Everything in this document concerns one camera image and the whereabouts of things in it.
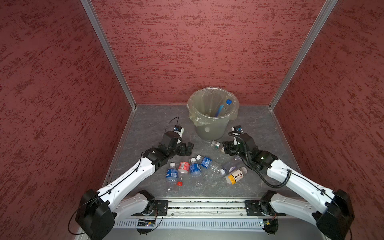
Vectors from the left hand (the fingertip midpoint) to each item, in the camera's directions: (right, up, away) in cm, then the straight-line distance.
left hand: (185, 147), depth 80 cm
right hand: (+24, +1, 0) cm, 24 cm away
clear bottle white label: (+20, -2, +14) cm, 25 cm away
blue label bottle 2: (+6, -15, +1) cm, 16 cm away
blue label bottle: (-8, -22, +2) cm, 24 cm away
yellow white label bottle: (+28, -16, -1) cm, 32 cm away
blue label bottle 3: (+13, -10, +3) cm, 17 cm away
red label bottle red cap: (-2, -14, +3) cm, 14 cm away
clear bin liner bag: (+11, +26, +18) cm, 33 cm away
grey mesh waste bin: (+19, +8, +11) cm, 23 cm away
